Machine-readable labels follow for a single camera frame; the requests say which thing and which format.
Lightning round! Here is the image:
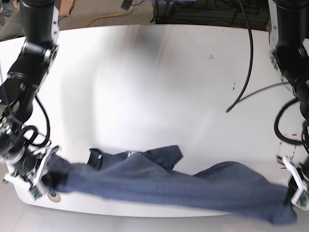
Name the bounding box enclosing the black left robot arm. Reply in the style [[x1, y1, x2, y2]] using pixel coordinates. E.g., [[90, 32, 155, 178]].
[[268, 0, 309, 210]]

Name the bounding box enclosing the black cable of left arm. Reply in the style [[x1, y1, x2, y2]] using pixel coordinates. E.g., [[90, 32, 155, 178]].
[[225, 0, 293, 113]]

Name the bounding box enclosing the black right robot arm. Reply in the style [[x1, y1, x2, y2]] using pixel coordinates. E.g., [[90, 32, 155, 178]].
[[0, 0, 59, 188]]

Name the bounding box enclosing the left table grommet hole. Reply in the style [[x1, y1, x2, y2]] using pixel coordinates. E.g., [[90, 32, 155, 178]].
[[47, 191, 61, 203]]

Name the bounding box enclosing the dark blue T-shirt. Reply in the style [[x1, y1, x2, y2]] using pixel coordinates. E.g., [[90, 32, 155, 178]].
[[48, 145, 297, 225]]

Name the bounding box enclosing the red tape rectangle marking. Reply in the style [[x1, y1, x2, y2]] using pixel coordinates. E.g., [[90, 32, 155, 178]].
[[278, 133, 299, 161]]

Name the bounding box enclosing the yellow cable on floor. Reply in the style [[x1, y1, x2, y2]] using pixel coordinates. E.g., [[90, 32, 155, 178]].
[[83, 9, 128, 29]]

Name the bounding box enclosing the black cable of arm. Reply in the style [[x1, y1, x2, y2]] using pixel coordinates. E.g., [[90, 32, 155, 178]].
[[225, 0, 293, 113], [19, 95, 51, 148]]

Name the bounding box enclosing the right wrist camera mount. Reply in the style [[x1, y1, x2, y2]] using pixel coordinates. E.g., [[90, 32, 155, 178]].
[[2, 145, 61, 201]]

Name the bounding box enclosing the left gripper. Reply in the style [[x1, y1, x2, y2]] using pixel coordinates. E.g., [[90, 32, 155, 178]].
[[284, 156, 309, 205]]

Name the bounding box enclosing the cardboard box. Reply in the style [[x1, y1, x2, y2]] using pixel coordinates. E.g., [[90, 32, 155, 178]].
[[59, 0, 75, 16]]

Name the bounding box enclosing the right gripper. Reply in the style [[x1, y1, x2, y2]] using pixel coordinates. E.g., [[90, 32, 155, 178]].
[[0, 117, 65, 191]]

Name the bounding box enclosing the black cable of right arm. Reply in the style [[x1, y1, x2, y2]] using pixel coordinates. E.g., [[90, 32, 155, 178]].
[[19, 95, 51, 148]]

